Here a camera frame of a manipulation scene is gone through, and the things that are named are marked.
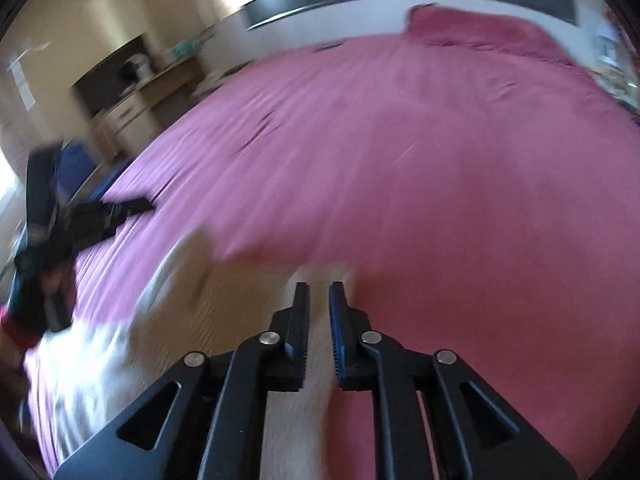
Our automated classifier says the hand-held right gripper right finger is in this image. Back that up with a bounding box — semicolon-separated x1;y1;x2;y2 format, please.
328;281;578;480

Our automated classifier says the pink pillow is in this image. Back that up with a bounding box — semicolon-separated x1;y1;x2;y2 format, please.
402;4;587;70

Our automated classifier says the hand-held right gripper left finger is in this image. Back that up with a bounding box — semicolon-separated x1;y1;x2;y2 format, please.
54;282;311;480

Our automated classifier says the cluttered nightstand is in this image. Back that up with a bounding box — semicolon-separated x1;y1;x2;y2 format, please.
592;20;640;127

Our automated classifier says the pink bed sheet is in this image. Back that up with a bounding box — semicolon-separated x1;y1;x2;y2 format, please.
22;30;640;480

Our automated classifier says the blue chair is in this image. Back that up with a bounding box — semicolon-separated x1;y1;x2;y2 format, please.
57;140;133;206

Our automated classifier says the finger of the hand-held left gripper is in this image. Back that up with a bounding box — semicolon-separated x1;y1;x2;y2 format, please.
67;197;156;255

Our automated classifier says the black monitor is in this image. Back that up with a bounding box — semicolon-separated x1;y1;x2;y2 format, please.
70;35;151;117

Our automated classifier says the cream knit sweater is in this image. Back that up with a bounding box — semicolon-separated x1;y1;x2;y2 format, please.
25;227;386;480

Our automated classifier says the wooden desk with white drawers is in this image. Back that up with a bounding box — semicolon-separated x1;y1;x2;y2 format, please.
70;32;223;162

